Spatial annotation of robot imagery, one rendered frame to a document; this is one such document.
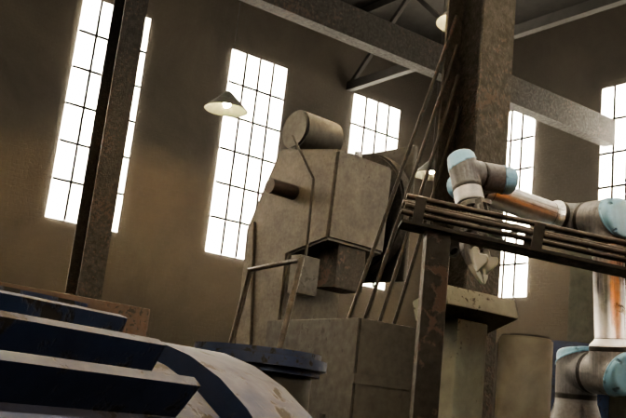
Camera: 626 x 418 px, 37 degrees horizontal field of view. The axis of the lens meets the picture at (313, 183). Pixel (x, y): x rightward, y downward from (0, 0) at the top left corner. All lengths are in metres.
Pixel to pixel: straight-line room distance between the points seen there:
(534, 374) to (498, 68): 3.65
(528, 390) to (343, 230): 5.48
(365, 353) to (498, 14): 2.14
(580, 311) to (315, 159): 2.67
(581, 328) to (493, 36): 1.90
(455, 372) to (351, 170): 5.50
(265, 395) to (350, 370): 4.49
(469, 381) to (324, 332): 3.05
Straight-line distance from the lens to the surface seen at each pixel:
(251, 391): 0.52
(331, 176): 7.52
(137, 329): 3.60
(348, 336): 5.06
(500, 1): 5.77
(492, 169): 2.49
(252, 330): 7.90
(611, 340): 2.70
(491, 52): 5.60
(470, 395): 2.24
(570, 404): 2.79
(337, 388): 5.09
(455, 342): 2.21
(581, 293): 6.18
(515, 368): 2.13
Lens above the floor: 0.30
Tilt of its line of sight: 14 degrees up
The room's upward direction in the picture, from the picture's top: 6 degrees clockwise
